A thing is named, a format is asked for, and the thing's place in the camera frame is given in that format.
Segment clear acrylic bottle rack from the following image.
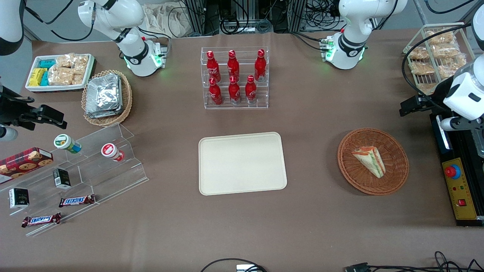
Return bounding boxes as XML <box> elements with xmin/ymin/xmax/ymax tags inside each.
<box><xmin>201</xmin><ymin>47</ymin><xmax>269</xmax><ymax>110</ymax></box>

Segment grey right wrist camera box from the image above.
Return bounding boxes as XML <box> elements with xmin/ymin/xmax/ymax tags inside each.
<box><xmin>0</xmin><ymin>127</ymin><xmax>19</xmax><ymax>141</ymax></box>

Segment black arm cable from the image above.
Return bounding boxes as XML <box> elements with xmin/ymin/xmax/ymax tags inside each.
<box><xmin>23</xmin><ymin>0</ymin><xmax>96</xmax><ymax>42</ymax></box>
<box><xmin>401</xmin><ymin>22</ymin><xmax>473</xmax><ymax>111</ymax></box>

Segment red cola bottle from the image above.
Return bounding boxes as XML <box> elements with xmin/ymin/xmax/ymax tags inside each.
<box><xmin>254</xmin><ymin>49</ymin><xmax>267</xmax><ymax>82</ymax></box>
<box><xmin>228</xmin><ymin>76</ymin><xmax>241</xmax><ymax>105</ymax></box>
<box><xmin>228</xmin><ymin>50</ymin><xmax>240</xmax><ymax>79</ymax></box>
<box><xmin>209</xmin><ymin>77</ymin><xmax>223</xmax><ymax>106</ymax></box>
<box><xmin>245</xmin><ymin>75</ymin><xmax>258</xmax><ymax>105</ymax></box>
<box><xmin>206</xmin><ymin>51</ymin><xmax>221</xmax><ymax>80</ymax></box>

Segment yellow snack pack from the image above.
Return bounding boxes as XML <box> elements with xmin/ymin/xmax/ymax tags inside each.
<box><xmin>29</xmin><ymin>68</ymin><xmax>48</xmax><ymax>87</ymax></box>

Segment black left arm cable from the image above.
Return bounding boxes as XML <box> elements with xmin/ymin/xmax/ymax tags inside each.
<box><xmin>401</xmin><ymin>22</ymin><xmax>473</xmax><ymax>111</ymax></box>

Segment red lid yogurt cup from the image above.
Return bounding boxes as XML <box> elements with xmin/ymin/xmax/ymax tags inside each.
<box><xmin>101</xmin><ymin>143</ymin><xmax>125</xmax><ymax>162</ymax></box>

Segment yellow black control box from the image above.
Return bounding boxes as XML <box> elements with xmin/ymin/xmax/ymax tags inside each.
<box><xmin>430</xmin><ymin>113</ymin><xmax>484</xmax><ymax>227</ymax></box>

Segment red tartan cookie box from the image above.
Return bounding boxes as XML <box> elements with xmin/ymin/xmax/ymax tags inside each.
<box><xmin>0</xmin><ymin>147</ymin><xmax>54</xmax><ymax>185</ymax></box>

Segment small black carton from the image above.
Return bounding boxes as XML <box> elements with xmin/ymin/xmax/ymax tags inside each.
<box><xmin>9</xmin><ymin>188</ymin><xmax>30</xmax><ymax>209</ymax></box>
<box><xmin>53</xmin><ymin>168</ymin><xmax>71</xmax><ymax>190</ymax></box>

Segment brown round wicker basket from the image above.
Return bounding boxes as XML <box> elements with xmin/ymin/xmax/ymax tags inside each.
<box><xmin>337</xmin><ymin>128</ymin><xmax>410</xmax><ymax>196</ymax></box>

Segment green lid yogurt cup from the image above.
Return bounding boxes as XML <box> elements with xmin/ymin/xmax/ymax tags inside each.
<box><xmin>54</xmin><ymin>134</ymin><xmax>82</xmax><ymax>154</ymax></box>

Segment Snickers chocolate bar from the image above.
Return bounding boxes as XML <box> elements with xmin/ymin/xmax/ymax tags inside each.
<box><xmin>59</xmin><ymin>195</ymin><xmax>96</xmax><ymax>208</ymax></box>
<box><xmin>22</xmin><ymin>213</ymin><xmax>62</xmax><ymax>228</ymax></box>

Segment clear acrylic stepped shelf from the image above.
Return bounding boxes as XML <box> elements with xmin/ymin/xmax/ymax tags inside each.
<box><xmin>0</xmin><ymin>123</ymin><xmax>149</xmax><ymax>237</ymax></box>

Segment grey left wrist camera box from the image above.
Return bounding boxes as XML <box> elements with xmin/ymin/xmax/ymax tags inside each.
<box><xmin>440</xmin><ymin>117</ymin><xmax>473</xmax><ymax>132</ymax></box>

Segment light oval wicker basket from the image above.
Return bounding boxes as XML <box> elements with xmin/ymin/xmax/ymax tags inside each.
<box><xmin>81</xmin><ymin>70</ymin><xmax>133</xmax><ymax>127</ymax></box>

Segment silver foil pack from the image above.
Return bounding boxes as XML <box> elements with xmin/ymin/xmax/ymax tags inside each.
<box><xmin>86</xmin><ymin>74</ymin><xmax>122</xmax><ymax>114</ymax></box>
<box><xmin>85</xmin><ymin>108</ymin><xmax>124</xmax><ymax>119</ymax></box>

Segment cream wire rack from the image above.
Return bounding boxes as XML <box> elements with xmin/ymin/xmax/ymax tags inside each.
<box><xmin>403</xmin><ymin>23</ymin><xmax>478</xmax><ymax>96</ymax></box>

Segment black tangled cables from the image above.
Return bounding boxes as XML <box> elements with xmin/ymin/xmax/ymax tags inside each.
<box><xmin>345</xmin><ymin>251</ymin><xmax>484</xmax><ymax>272</ymax></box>

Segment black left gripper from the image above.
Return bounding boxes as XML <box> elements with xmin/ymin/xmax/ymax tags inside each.
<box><xmin>399</xmin><ymin>94</ymin><xmax>454</xmax><ymax>117</ymax></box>

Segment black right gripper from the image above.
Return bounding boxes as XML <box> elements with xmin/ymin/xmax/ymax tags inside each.
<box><xmin>0</xmin><ymin>87</ymin><xmax>68</xmax><ymax>131</ymax></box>

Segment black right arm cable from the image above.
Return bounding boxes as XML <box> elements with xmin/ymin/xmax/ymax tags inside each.
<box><xmin>23</xmin><ymin>0</ymin><xmax>96</xmax><ymax>42</ymax></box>

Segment beige cloth bag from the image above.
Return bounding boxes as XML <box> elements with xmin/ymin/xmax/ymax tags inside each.
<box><xmin>143</xmin><ymin>3</ymin><xmax>190</xmax><ymax>39</ymax></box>

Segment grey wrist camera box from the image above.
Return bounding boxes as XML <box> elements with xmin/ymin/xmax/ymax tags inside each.
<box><xmin>440</xmin><ymin>117</ymin><xmax>473</xmax><ymax>132</ymax></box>
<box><xmin>0</xmin><ymin>127</ymin><xmax>19</xmax><ymax>141</ymax></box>

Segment aluminium frame post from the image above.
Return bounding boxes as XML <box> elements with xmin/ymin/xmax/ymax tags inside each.
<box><xmin>185</xmin><ymin>0</ymin><xmax>220</xmax><ymax>37</ymax></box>
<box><xmin>287</xmin><ymin>0</ymin><xmax>309</xmax><ymax>33</ymax></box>

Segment black coiled cable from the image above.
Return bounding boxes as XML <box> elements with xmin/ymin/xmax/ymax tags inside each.
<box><xmin>219</xmin><ymin>17</ymin><xmax>273</xmax><ymax>35</ymax></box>

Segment cream plastic tray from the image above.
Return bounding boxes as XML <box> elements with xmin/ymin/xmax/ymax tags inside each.
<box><xmin>199</xmin><ymin>132</ymin><xmax>288</xmax><ymax>196</ymax></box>

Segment white rectangular snack tray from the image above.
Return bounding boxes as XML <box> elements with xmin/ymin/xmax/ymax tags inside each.
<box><xmin>25</xmin><ymin>54</ymin><xmax>95</xmax><ymax>93</ymax></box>

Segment black looped floor cable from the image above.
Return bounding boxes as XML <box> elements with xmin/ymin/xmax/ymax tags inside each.
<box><xmin>200</xmin><ymin>258</ymin><xmax>267</xmax><ymax>272</ymax></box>

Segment triangle sandwich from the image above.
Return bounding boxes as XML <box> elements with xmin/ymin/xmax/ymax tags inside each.
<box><xmin>351</xmin><ymin>146</ymin><xmax>386</xmax><ymax>179</ymax></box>

